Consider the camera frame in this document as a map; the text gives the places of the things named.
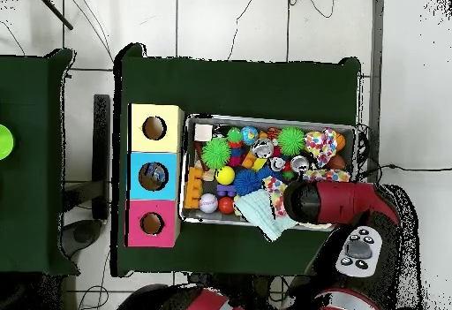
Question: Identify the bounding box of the mint green waffle cloth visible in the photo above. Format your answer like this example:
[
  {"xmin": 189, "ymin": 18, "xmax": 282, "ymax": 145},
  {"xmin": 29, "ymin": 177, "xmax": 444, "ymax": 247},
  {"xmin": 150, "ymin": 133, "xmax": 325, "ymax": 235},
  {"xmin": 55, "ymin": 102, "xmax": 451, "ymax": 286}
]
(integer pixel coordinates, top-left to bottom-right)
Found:
[{"xmin": 233, "ymin": 188, "xmax": 298, "ymax": 242}]

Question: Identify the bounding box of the small polka dot cloth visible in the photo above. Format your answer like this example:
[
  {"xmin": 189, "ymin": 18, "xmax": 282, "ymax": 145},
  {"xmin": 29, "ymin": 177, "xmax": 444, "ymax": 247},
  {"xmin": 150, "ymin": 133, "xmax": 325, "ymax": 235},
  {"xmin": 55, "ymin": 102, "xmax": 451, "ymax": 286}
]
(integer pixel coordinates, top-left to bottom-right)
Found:
[{"xmin": 261, "ymin": 176, "xmax": 288, "ymax": 218}]

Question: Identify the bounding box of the wooden box with three holes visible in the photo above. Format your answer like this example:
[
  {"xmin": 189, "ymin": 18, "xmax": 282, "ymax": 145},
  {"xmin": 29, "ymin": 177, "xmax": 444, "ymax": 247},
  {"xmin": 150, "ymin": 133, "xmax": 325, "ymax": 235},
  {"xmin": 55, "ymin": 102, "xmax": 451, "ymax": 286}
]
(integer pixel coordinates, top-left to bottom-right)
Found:
[{"xmin": 124, "ymin": 102, "xmax": 185, "ymax": 248}]

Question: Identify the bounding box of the plain wooden block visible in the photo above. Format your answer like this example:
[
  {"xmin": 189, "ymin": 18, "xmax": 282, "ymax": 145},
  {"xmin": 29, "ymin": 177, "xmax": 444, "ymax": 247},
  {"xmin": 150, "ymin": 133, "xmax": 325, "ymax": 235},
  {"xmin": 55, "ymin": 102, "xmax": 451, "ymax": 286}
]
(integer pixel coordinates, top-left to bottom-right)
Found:
[{"xmin": 193, "ymin": 123, "xmax": 214, "ymax": 142}]

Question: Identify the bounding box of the crushed silver can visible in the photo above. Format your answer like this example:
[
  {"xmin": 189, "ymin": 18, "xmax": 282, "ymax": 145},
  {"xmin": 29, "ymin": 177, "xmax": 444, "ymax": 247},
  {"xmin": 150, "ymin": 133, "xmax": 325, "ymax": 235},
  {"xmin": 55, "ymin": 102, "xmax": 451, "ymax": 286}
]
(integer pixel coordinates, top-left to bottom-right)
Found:
[{"xmin": 251, "ymin": 138, "xmax": 275, "ymax": 159}]

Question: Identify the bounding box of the large green spiky ball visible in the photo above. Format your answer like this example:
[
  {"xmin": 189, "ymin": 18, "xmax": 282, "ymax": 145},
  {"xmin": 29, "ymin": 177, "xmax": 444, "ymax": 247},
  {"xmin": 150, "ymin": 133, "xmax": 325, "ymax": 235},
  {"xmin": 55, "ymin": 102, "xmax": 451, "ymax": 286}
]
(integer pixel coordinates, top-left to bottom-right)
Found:
[{"xmin": 276, "ymin": 126, "xmax": 305, "ymax": 156}]

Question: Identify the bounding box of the dark green tablecloth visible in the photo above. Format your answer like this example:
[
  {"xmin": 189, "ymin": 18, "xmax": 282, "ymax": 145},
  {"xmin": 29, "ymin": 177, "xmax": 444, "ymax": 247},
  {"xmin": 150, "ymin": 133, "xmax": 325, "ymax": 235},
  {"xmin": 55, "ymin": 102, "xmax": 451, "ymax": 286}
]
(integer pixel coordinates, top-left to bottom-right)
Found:
[
  {"xmin": 111, "ymin": 42, "xmax": 362, "ymax": 277},
  {"xmin": 0, "ymin": 48, "xmax": 79, "ymax": 276}
]

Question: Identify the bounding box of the black monitor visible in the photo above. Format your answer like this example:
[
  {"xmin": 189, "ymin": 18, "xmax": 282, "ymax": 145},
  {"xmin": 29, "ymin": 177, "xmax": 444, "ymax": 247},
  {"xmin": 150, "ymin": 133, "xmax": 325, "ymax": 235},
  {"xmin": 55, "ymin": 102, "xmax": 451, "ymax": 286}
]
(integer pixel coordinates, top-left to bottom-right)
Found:
[{"xmin": 92, "ymin": 94, "xmax": 111, "ymax": 219}]

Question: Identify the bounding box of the grey stand base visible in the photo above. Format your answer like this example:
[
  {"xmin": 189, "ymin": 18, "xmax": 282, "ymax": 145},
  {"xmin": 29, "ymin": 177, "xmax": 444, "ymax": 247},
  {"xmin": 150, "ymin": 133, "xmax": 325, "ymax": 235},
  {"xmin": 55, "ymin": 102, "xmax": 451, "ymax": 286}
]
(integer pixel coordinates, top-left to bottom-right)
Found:
[{"xmin": 60, "ymin": 218, "xmax": 104, "ymax": 259}]

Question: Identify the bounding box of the bright green round lid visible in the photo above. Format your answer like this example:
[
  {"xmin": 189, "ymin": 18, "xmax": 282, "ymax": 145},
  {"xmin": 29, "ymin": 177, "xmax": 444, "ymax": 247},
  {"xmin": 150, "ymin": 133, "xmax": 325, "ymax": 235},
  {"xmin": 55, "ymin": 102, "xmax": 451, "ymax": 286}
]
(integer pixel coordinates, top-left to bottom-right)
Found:
[{"xmin": 0, "ymin": 124, "xmax": 15, "ymax": 161}]

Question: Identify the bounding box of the black rod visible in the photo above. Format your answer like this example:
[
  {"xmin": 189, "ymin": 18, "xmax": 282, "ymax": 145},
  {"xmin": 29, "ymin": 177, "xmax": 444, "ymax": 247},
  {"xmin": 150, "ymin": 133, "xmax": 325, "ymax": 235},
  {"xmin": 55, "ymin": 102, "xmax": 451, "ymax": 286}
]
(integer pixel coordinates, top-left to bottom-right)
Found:
[{"xmin": 36, "ymin": 0, "xmax": 74, "ymax": 31}]

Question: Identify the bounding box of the silver wire mesh bin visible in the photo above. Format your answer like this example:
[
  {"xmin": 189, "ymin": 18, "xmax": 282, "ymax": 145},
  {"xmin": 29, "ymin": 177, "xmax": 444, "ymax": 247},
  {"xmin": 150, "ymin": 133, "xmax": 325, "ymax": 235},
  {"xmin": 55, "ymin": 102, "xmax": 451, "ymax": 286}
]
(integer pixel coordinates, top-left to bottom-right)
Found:
[{"xmin": 178, "ymin": 112, "xmax": 358, "ymax": 233}]

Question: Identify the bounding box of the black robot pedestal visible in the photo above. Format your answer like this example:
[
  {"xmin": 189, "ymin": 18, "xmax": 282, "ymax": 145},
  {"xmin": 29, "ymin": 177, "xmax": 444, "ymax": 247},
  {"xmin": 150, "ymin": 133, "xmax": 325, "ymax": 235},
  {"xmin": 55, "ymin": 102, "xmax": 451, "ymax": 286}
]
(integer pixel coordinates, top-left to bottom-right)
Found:
[{"xmin": 186, "ymin": 272, "xmax": 294, "ymax": 310}]

